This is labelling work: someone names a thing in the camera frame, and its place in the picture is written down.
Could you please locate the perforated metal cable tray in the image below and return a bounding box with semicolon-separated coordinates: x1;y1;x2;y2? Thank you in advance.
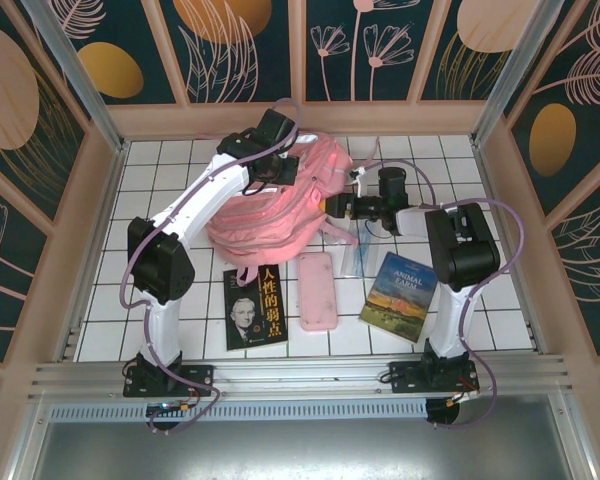
49;398;430;422

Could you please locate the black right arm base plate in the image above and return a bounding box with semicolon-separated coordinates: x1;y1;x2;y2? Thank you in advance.
388;359;481;396

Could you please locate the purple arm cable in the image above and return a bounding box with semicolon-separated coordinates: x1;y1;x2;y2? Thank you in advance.
121;98;222;437
362;159;526;431

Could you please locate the Animal Farm book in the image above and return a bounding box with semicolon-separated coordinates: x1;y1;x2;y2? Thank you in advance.
358;251;441;345

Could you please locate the aluminium mounting rail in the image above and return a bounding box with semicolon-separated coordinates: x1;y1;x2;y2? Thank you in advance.
27;353;572;401

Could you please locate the aluminium frame post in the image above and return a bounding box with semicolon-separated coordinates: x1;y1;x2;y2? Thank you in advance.
22;0;127;154
471;0;557;147

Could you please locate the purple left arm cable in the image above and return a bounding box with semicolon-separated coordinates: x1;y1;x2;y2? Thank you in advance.
121;98;222;437

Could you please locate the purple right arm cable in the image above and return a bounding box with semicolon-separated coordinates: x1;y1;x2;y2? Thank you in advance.
362;159;526;431

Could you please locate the clear bag with blue pens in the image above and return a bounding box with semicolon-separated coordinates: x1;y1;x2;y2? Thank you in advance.
340;219;389;277

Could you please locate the grey metal panel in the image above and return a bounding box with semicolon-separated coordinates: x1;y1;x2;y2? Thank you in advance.
9;394;594;480

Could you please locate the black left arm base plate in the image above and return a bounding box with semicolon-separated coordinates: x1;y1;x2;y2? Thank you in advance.
123;364;216;399

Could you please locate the pink student backpack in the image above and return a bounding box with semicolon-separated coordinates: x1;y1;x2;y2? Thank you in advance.
204;130;381;287

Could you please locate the small green circuit board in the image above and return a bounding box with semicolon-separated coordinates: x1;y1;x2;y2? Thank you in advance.
146;401;192;417

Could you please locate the pink pencil case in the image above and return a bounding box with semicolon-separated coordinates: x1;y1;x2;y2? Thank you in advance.
298;251;340;334

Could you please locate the black book with portrait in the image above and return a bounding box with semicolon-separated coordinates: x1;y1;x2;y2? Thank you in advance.
223;264;290;353

